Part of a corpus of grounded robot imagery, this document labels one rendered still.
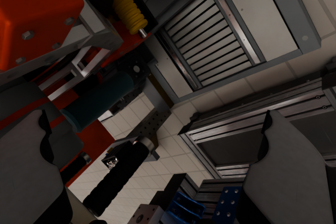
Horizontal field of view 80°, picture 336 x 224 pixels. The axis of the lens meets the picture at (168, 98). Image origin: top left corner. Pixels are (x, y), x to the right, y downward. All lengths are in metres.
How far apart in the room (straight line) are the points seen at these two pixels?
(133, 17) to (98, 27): 0.26
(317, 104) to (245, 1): 0.46
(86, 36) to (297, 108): 0.76
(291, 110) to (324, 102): 0.11
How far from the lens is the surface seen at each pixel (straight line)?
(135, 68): 0.97
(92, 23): 0.33
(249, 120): 0.96
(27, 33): 0.20
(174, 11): 0.95
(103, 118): 1.30
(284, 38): 0.92
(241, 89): 1.15
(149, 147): 0.40
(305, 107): 0.88
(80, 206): 0.34
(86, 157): 0.70
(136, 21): 0.57
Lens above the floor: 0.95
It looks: 42 degrees down
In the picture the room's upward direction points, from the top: 137 degrees counter-clockwise
